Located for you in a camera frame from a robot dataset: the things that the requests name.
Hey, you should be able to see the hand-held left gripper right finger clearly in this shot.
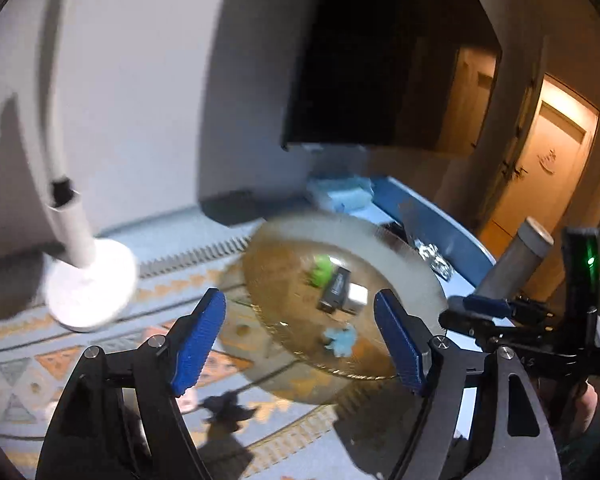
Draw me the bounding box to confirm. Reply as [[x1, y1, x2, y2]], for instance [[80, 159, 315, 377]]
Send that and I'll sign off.
[[372, 290, 563, 480]]

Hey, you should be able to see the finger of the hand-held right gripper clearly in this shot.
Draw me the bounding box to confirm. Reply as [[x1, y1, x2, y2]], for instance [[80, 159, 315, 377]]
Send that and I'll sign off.
[[438, 309, 496, 342], [447, 295, 518, 318]]

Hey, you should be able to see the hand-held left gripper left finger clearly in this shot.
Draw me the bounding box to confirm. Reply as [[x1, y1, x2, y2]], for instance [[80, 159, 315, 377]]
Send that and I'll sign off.
[[35, 287, 228, 480]]

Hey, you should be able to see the grey cylinder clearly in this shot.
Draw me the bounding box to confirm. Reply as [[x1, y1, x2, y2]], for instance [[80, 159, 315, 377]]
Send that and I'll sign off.
[[475, 216, 555, 301]]

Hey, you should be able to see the light blue toy figure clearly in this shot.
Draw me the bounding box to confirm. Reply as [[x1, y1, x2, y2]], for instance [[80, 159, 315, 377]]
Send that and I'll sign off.
[[322, 325, 358, 358]]

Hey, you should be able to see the silver cube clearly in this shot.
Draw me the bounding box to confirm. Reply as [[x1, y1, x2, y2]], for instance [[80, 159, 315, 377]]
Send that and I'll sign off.
[[342, 282, 373, 316]]

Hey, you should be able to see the green toy figure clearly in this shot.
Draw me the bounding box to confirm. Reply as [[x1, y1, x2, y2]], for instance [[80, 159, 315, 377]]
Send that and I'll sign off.
[[305, 255, 336, 288]]

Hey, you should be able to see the gold-rimmed glass plate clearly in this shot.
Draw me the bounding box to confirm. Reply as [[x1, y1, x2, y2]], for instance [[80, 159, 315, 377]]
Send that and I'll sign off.
[[220, 210, 448, 381]]

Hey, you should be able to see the person's right hand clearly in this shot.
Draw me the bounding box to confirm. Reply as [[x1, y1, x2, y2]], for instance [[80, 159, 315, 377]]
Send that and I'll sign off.
[[577, 382, 600, 433]]

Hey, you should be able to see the crumpled silver foil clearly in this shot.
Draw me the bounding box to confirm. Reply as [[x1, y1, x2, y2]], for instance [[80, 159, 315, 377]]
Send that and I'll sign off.
[[412, 240, 456, 281]]

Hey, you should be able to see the white lamp stand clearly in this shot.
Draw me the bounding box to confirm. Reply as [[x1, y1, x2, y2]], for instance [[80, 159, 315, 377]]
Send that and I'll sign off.
[[40, 0, 140, 333]]

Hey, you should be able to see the wooden door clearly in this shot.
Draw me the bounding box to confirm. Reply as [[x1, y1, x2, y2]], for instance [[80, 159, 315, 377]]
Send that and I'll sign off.
[[477, 72, 600, 261]]

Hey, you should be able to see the light blue tissue pack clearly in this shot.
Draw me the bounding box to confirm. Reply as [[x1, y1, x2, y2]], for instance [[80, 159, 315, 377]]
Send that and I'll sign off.
[[305, 175, 376, 211]]

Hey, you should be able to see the patterned blue table mat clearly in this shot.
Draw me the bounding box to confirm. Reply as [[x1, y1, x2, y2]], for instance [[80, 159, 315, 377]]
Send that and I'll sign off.
[[0, 175, 497, 480]]

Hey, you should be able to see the black monitor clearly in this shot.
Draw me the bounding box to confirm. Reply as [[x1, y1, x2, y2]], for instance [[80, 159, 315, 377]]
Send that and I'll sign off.
[[281, 0, 503, 153]]

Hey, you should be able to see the dark door handle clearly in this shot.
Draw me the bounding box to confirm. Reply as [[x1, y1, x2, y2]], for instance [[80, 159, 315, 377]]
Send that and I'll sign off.
[[500, 160, 528, 181]]

